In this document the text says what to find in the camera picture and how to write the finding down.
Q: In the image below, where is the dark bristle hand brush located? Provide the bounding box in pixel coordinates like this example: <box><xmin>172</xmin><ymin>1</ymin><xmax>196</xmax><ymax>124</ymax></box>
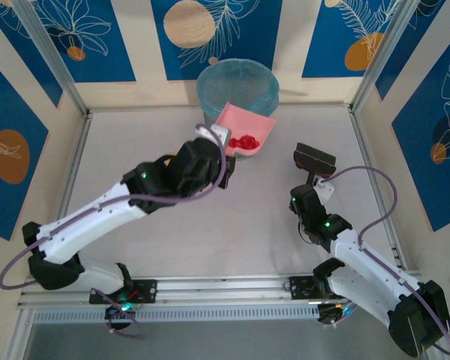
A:
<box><xmin>292</xmin><ymin>142</ymin><xmax>338</xmax><ymax>185</ymax></box>

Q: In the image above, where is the pink plastic dustpan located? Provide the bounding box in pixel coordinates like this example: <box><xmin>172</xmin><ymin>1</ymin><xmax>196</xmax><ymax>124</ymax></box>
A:
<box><xmin>213</xmin><ymin>101</ymin><xmax>278</xmax><ymax>159</ymax></box>

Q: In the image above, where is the trash bin with blue bag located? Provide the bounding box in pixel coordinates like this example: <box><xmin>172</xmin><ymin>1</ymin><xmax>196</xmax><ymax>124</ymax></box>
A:
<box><xmin>196</xmin><ymin>58</ymin><xmax>281</xmax><ymax>161</ymax></box>

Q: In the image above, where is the black controller board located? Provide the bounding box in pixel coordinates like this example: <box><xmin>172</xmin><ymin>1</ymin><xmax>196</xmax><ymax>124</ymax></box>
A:
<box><xmin>104</xmin><ymin>304</ymin><xmax>136</xmax><ymax>331</ymax></box>
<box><xmin>316</xmin><ymin>302</ymin><xmax>352</xmax><ymax>326</ymax></box>

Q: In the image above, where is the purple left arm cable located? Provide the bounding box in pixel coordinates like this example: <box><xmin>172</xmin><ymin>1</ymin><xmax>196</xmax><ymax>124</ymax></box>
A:
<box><xmin>0</xmin><ymin>124</ymin><xmax>227</xmax><ymax>338</ymax></box>

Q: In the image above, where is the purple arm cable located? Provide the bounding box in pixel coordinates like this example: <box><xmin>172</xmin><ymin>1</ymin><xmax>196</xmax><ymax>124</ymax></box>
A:
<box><xmin>320</xmin><ymin>166</ymin><xmax>450</xmax><ymax>357</ymax></box>
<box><xmin>0</xmin><ymin>124</ymin><xmax>227</xmax><ymax>338</ymax></box>

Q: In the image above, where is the aluminium table side rail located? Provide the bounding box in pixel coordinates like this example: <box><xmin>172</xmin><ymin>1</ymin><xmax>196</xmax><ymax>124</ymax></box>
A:
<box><xmin>347</xmin><ymin>106</ymin><xmax>412</xmax><ymax>272</ymax></box>
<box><xmin>39</xmin><ymin>110</ymin><xmax>95</xmax><ymax>281</ymax></box>

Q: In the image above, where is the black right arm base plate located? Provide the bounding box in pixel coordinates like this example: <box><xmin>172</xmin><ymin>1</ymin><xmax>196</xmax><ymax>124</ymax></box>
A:
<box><xmin>288</xmin><ymin>275</ymin><xmax>346</xmax><ymax>301</ymax></box>

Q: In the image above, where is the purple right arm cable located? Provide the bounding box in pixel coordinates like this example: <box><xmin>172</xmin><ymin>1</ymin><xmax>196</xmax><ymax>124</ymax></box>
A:
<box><xmin>320</xmin><ymin>166</ymin><xmax>450</xmax><ymax>357</ymax></box>

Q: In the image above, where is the aluminium mounting rail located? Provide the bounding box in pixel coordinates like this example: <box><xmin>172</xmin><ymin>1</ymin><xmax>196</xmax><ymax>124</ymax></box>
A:
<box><xmin>16</xmin><ymin>270</ymin><xmax>425</xmax><ymax>311</ymax></box>

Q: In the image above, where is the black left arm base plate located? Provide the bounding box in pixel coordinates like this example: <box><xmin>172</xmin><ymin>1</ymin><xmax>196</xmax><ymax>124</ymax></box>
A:
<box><xmin>89</xmin><ymin>277</ymin><xmax>158</xmax><ymax>305</ymax></box>

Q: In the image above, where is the grey slotted cable duct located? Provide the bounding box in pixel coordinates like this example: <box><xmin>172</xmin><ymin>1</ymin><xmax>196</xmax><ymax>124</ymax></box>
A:
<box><xmin>31</xmin><ymin>304</ymin><xmax>322</xmax><ymax>324</ymax></box>

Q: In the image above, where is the aluminium frame post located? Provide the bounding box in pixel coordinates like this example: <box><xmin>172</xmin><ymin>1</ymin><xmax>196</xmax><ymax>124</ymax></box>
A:
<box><xmin>3</xmin><ymin>309</ymin><xmax>37</xmax><ymax>360</ymax></box>
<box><xmin>349</xmin><ymin>0</ymin><xmax>424</xmax><ymax>116</ymax></box>
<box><xmin>11</xmin><ymin>0</ymin><xmax>91</xmax><ymax>118</ymax></box>

